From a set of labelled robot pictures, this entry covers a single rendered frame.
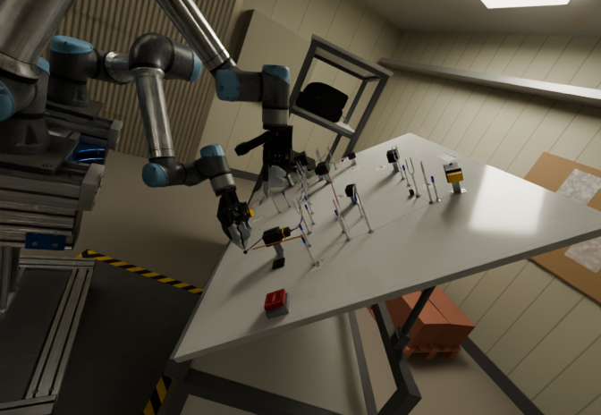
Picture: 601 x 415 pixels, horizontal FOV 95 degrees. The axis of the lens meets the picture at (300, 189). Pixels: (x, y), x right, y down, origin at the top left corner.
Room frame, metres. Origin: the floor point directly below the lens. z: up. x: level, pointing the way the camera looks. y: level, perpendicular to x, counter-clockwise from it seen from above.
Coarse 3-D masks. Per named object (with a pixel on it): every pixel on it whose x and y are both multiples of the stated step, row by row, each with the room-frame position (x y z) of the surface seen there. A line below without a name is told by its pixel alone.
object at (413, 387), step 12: (384, 312) 0.85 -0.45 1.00; (384, 324) 0.79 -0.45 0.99; (384, 336) 0.76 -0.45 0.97; (396, 336) 0.73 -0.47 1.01; (408, 336) 0.71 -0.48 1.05; (396, 348) 0.70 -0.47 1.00; (396, 360) 0.66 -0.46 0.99; (396, 372) 0.63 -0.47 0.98; (408, 372) 0.63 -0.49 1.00; (396, 384) 0.61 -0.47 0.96; (408, 384) 0.59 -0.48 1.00; (396, 396) 0.58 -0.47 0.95; (408, 396) 0.56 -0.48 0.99; (420, 396) 0.57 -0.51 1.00; (384, 408) 0.59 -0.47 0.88; (396, 408) 0.56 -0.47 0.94; (408, 408) 0.56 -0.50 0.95
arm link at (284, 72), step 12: (264, 72) 0.76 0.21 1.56; (276, 72) 0.75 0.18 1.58; (288, 72) 0.78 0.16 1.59; (264, 84) 0.73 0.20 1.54; (276, 84) 0.75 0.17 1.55; (288, 84) 0.78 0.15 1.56; (264, 96) 0.74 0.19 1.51; (276, 96) 0.75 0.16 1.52; (288, 96) 0.78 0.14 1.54; (276, 108) 0.76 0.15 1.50; (288, 108) 0.79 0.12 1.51
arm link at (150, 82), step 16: (144, 48) 0.83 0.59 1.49; (160, 48) 0.87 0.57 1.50; (128, 64) 0.82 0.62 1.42; (144, 64) 0.81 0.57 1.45; (160, 64) 0.86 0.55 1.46; (144, 80) 0.81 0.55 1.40; (160, 80) 0.85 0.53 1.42; (144, 96) 0.80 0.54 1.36; (160, 96) 0.83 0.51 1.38; (144, 112) 0.79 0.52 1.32; (160, 112) 0.81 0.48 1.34; (144, 128) 0.78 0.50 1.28; (160, 128) 0.79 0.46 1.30; (160, 144) 0.77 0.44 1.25; (160, 160) 0.76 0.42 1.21; (144, 176) 0.74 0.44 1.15; (160, 176) 0.73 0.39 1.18; (176, 176) 0.78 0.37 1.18
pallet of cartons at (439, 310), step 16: (400, 304) 2.05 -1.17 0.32; (432, 304) 2.17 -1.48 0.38; (448, 304) 2.29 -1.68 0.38; (400, 320) 1.98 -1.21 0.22; (416, 320) 1.89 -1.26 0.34; (432, 320) 1.93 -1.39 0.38; (448, 320) 2.03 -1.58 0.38; (464, 320) 2.15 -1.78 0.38; (416, 336) 1.85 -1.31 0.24; (432, 336) 1.95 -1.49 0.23; (448, 336) 2.04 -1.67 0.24; (464, 336) 2.12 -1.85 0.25; (432, 352) 1.96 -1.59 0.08; (448, 352) 2.11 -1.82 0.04
